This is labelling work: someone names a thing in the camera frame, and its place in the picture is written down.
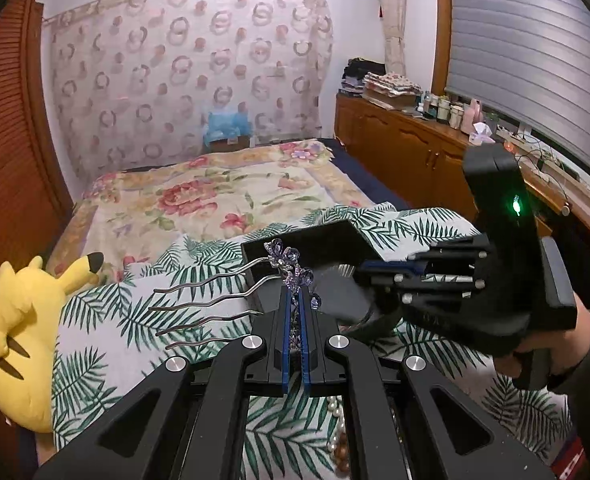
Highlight purple jewelled hair comb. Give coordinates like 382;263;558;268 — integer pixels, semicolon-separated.
149;238;313;353

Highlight black jewelry box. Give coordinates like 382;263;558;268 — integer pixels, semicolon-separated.
242;220;401;342

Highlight right hand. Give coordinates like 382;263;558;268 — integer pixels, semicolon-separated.
494;294;590;378

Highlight wooden sideboard cabinet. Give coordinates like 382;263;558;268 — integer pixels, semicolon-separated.
332;92;572;236

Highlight pink tissue box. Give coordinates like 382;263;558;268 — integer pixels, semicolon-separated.
469;122;495;146

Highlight palm leaf print cloth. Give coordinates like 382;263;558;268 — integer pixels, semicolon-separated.
52;204;572;479

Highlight floral bedspread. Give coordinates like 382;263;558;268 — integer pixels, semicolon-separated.
45;140;373;282

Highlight bottles on sideboard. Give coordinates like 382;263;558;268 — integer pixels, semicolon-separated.
417;92;484;134

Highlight blue bag on box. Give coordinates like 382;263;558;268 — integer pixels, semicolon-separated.
203;112;253;153

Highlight stack of folded clothes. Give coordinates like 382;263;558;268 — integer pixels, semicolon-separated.
338;58;422;110

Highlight yellow Pikachu plush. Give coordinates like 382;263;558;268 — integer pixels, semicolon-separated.
0;252;104;434

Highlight grey window blind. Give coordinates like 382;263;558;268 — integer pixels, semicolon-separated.
447;0;590;173

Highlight wooden louvered wardrobe door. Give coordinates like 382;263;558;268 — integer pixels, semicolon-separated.
0;0;72;268

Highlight circle pattern curtain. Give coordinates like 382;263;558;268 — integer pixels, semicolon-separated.
48;0;333;182

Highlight pearl bead necklace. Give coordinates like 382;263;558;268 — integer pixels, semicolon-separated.
324;394;353;479

